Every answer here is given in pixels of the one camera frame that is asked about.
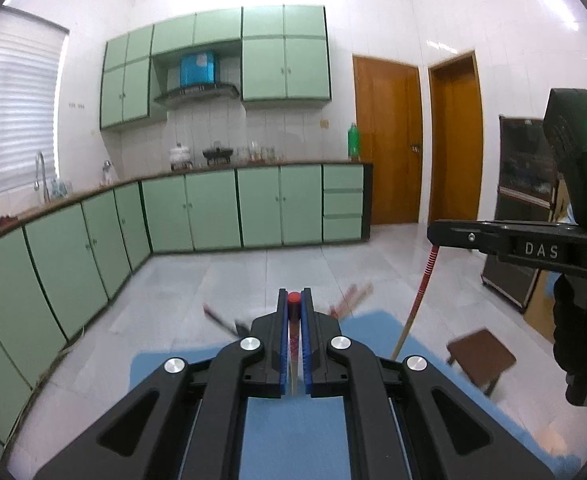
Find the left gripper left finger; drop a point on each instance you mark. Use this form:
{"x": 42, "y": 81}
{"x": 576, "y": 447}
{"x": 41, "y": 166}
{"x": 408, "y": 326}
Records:
{"x": 185, "y": 420}

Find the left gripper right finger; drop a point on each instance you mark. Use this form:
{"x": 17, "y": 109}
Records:
{"x": 404, "y": 422}

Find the red end chopstick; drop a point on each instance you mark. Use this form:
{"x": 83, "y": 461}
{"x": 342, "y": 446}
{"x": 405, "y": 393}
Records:
{"x": 351, "y": 299}

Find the black chopstick silver band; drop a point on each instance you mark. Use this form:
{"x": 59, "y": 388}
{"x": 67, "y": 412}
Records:
{"x": 236, "y": 329}

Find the green lower kitchen cabinets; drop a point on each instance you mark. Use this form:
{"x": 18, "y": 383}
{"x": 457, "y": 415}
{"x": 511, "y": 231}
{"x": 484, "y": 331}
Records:
{"x": 62, "y": 265}

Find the blue table cloth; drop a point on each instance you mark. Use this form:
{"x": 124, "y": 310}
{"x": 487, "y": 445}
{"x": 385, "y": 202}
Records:
{"x": 298, "y": 437}

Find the red patterned chopstick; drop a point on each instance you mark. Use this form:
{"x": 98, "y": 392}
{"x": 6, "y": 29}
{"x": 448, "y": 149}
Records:
{"x": 294, "y": 302}

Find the black display cabinet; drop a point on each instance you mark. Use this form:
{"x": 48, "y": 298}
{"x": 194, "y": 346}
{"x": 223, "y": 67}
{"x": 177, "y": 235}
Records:
{"x": 527, "y": 191}

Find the brown wooden stool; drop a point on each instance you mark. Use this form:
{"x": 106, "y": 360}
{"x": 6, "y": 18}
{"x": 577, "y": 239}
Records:
{"x": 482, "y": 357}

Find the wooden door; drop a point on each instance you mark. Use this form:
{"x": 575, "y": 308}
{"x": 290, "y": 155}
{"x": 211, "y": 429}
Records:
{"x": 390, "y": 122}
{"x": 457, "y": 139}

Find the green bottle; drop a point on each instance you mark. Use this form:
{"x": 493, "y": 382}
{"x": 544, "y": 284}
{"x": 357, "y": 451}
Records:
{"x": 354, "y": 142}

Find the black wok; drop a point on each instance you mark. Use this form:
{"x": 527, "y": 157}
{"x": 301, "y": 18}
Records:
{"x": 218, "y": 155}

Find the white cooking pot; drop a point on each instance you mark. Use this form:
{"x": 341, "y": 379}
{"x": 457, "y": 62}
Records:
{"x": 180, "y": 157}

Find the steel kettle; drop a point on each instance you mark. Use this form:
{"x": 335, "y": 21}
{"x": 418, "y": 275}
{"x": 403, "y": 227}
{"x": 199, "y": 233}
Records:
{"x": 107, "y": 173}

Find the chrome sink faucet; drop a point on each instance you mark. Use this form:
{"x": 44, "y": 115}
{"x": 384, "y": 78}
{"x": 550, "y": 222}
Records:
{"x": 40, "y": 179}

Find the black range hood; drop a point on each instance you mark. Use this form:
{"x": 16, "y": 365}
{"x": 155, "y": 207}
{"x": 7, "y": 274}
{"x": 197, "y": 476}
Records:
{"x": 191, "y": 77}

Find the white window blind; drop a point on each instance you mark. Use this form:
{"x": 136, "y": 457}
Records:
{"x": 30, "y": 70}

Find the red white handled chopstick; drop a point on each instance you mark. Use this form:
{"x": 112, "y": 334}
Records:
{"x": 418, "y": 300}

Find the green upper wall cabinets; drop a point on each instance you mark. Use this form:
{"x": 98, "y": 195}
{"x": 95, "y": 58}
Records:
{"x": 258, "y": 55}

